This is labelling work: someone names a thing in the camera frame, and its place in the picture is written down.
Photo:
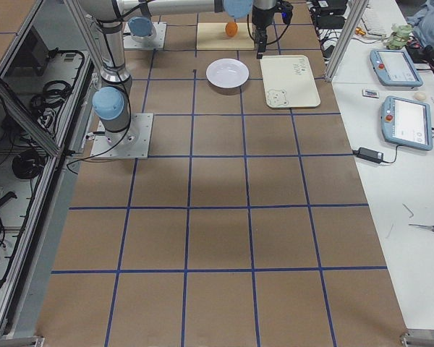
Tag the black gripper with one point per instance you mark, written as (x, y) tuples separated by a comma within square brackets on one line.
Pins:
[(262, 19)]

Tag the orange fruit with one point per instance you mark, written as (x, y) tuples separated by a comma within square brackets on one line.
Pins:
[(231, 29)]

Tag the white round plate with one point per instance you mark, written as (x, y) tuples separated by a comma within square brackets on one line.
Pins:
[(227, 73)]

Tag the cream tray with bear print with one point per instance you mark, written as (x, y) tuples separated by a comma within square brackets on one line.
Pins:
[(288, 82)]

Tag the bamboo cutting board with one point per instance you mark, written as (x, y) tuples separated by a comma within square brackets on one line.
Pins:
[(212, 37)]

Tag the white keyboard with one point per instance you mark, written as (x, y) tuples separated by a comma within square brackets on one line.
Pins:
[(372, 24)]

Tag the small white card box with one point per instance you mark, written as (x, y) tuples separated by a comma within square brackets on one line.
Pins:
[(370, 93)]

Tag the upper blue teach pendant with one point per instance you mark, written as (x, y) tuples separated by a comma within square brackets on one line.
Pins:
[(395, 68)]

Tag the blue teach pendant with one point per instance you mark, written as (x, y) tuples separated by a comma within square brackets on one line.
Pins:
[(407, 122), (395, 68)]

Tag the green tape roll stack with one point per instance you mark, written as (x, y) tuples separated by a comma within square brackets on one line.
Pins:
[(398, 37)]

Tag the black power adapter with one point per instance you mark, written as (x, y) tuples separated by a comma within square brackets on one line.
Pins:
[(368, 155)]

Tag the lower blue teach pendant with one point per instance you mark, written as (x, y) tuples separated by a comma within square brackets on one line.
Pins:
[(407, 122)]

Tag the white egg shaped object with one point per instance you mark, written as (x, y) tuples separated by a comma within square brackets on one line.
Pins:
[(420, 96)]

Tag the metal side rack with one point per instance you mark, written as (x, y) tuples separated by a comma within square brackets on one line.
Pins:
[(47, 62)]

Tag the aluminium frame post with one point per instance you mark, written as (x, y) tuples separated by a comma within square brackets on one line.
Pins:
[(355, 14)]

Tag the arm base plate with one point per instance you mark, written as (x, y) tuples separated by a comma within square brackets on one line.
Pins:
[(133, 143), (154, 41)]

